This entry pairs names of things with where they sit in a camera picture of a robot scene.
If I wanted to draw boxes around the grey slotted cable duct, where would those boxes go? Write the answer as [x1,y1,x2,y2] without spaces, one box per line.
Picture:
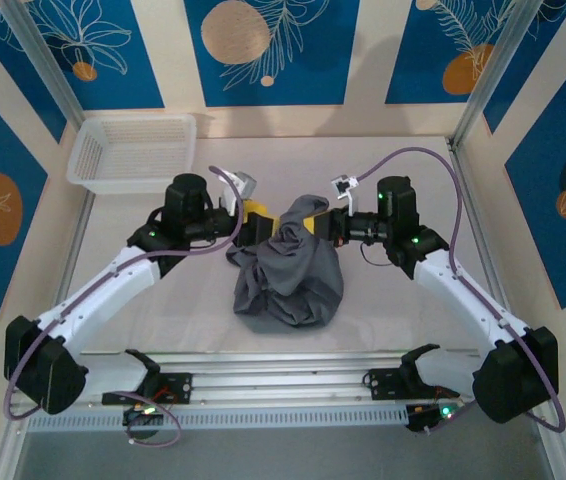
[27,405,410,432]

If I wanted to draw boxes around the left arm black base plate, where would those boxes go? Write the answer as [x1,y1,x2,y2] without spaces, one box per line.
[101,372,194,406]

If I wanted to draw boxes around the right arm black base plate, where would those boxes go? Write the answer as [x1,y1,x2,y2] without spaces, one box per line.
[368,367,462,401]

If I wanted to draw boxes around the white plastic mesh basket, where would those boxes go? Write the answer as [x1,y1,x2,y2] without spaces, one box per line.
[66,113,198,195]

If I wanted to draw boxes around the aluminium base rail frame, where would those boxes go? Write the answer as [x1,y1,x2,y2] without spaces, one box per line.
[5,349,562,414]

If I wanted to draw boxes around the thin black wire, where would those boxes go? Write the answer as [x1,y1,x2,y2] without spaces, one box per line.
[360,242,394,268]

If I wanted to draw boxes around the grey t-shirt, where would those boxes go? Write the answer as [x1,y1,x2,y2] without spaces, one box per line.
[225,195,345,336]

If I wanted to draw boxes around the aluminium side rail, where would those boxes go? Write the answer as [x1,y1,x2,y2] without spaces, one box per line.
[55,124,98,306]
[446,138,514,321]

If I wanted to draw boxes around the aluminium corner post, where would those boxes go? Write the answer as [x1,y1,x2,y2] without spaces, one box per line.
[450,0,537,151]
[0,0,87,129]

